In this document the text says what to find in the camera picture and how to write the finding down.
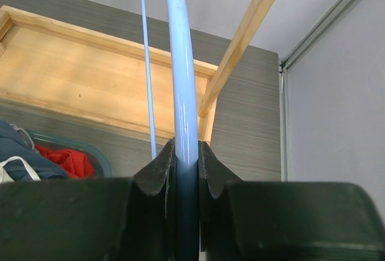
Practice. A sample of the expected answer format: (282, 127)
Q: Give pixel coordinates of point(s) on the navy tank top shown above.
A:
(13, 144)

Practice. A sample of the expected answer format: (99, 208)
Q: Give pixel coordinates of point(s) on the wooden clothes rack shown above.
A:
(117, 83)

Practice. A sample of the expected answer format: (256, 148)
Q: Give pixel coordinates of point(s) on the teal plastic tub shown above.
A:
(97, 159)

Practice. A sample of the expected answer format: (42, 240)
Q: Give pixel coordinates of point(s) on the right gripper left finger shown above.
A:
(116, 218)

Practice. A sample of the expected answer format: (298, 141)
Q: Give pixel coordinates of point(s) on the white tank top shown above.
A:
(15, 168)

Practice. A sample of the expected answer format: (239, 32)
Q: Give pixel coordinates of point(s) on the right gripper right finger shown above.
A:
(256, 220)

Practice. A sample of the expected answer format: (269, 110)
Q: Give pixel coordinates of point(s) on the light blue hanger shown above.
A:
(182, 193)

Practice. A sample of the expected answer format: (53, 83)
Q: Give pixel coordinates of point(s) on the red tank top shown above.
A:
(75, 163)

